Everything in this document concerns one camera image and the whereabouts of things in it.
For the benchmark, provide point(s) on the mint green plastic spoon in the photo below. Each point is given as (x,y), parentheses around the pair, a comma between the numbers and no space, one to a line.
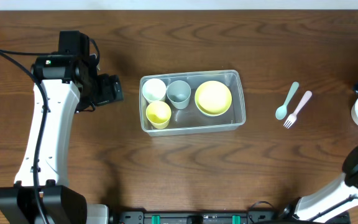
(281,111)

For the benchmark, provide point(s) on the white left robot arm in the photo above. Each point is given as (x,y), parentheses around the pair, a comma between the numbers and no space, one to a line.
(66,82)

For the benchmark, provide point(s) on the white plastic cup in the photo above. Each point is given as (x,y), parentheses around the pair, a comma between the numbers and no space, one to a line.
(154,90)

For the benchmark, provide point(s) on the grey plastic cup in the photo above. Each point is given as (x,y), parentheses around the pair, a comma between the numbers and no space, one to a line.
(179,93)

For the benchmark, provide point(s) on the yellow plastic cup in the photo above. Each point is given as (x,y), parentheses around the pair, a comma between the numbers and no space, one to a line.
(159,114)

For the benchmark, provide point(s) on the yellow plastic bowl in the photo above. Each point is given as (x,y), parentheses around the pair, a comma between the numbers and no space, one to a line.
(213,98)

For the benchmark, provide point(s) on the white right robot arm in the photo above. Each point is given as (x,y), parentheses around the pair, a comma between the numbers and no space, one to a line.
(329,204)

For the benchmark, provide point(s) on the clear plastic storage container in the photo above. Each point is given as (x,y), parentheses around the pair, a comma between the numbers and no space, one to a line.
(191,120)

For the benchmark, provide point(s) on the pink plastic fork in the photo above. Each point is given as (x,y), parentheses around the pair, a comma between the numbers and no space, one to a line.
(292,117)

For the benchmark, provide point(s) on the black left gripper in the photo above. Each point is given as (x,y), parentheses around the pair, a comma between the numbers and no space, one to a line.
(111,89)

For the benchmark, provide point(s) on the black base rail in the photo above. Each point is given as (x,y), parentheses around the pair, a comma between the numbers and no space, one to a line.
(253,215)

